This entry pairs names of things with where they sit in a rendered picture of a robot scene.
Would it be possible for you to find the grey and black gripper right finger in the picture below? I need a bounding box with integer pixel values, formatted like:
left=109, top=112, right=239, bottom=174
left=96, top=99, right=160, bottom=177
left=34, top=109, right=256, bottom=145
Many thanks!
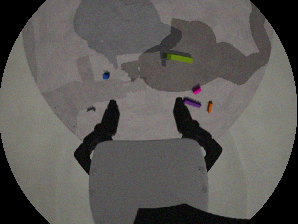
left=173, top=97, right=222, bottom=172

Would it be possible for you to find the orange rod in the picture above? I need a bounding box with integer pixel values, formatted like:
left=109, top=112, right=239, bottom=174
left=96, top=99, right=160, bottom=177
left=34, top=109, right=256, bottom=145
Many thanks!
left=207, top=101, right=213, bottom=113

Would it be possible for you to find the magenta rod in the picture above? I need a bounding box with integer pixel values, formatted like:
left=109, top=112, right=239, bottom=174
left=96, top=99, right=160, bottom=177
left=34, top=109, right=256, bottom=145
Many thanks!
left=192, top=86, right=202, bottom=95

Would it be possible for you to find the purple rod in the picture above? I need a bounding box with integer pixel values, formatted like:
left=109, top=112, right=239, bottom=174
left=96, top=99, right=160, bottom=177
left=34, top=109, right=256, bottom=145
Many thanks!
left=183, top=98, right=202, bottom=108

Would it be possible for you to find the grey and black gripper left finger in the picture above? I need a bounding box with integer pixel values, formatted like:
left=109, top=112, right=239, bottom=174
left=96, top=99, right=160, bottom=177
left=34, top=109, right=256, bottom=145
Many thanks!
left=74, top=100, right=120, bottom=175

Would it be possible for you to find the lime green rod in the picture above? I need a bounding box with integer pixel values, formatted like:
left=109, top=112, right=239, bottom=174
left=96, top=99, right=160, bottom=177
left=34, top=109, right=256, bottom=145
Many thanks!
left=166, top=53, right=193, bottom=63

